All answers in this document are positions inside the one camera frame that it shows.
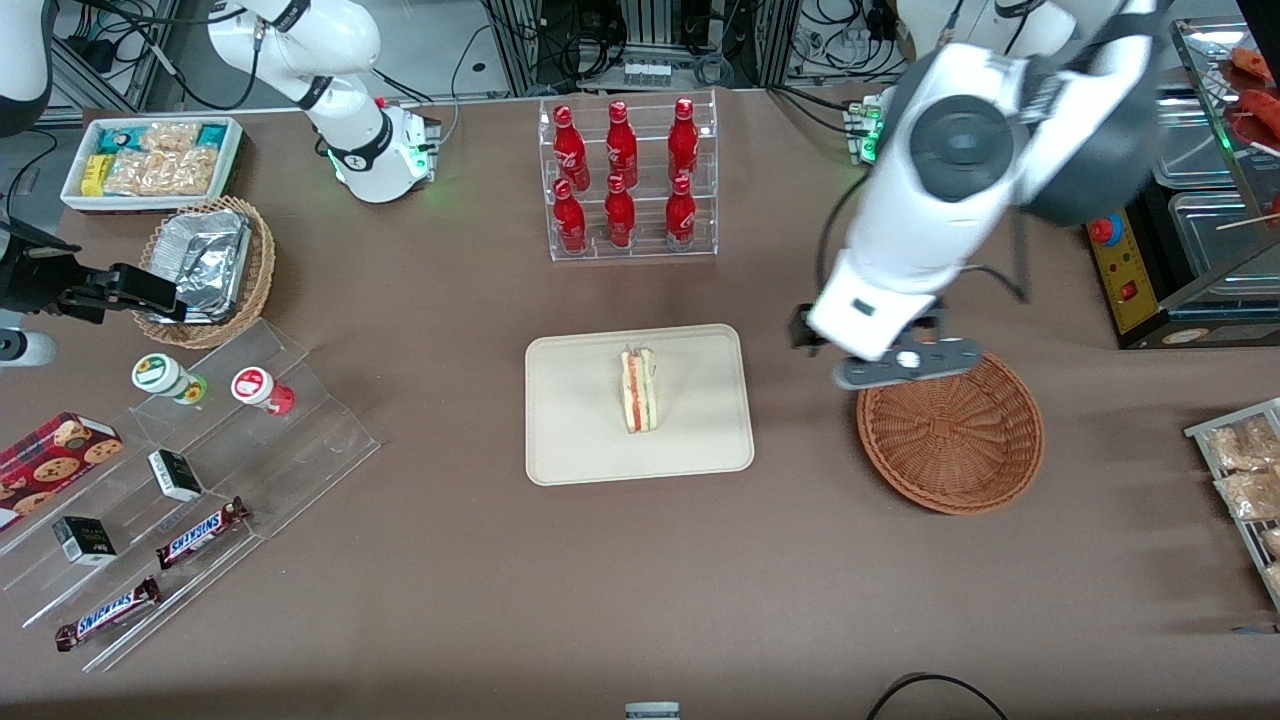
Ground green-lidded sunflower snack cup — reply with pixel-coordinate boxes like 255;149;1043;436
131;353;209;406

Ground triangular layered sandwich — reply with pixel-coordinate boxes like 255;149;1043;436
620;346;661;434

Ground yellow black control box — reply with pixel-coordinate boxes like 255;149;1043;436
1085;195;1176;349

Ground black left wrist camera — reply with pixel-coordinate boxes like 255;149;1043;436
788;303;831;353

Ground clear acrylic stepped shelf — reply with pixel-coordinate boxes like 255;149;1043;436
0;318;381;673

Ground metal food display warmer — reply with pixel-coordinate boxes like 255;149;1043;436
1118;15;1280;351

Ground red cola bottle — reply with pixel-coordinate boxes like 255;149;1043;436
553;178;588;254
668;97;700;184
604;174;637;249
665;174;697;251
603;100;639;189
552;103;591;191

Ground red-lidded snack cup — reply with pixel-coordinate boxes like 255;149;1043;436
230;366;296;417

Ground light wicker basket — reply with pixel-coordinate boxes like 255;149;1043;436
132;196;276;350

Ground white power strip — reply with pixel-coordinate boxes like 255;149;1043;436
622;58;701;89

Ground aluminium foil tray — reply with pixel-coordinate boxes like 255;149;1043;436
148;208;253;323

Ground black looped floor cable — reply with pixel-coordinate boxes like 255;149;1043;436
866;673;1011;720

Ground brown round wicker basket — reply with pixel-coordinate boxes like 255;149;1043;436
856;350;1045;516

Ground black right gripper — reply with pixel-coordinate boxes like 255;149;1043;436
0;250;192;324

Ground clear acrylic bottle rack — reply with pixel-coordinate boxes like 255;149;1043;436
538;90;719;263

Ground steel food pan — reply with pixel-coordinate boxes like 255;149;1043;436
1168;190;1280;296
1150;85;1251;189

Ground Snickers chocolate bar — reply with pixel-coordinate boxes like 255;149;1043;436
55;576;162;652
155;497;251;571

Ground black right arm base cable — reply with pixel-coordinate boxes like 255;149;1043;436
372;20;501;151

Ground clear bag of crackers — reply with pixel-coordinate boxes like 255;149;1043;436
140;121;201;153
105;148;223;197

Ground small black carton box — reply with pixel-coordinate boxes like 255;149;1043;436
147;449;205;503
52;515;118;567

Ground red tartan cookie box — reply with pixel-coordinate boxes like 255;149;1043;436
0;411;125;531

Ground white plastic snack bin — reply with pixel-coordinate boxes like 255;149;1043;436
60;115;246;213

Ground cream rectangular serving tray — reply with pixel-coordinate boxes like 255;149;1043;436
525;323;755;487

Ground grey wire rack tray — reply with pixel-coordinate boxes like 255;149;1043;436
1185;398;1280;611

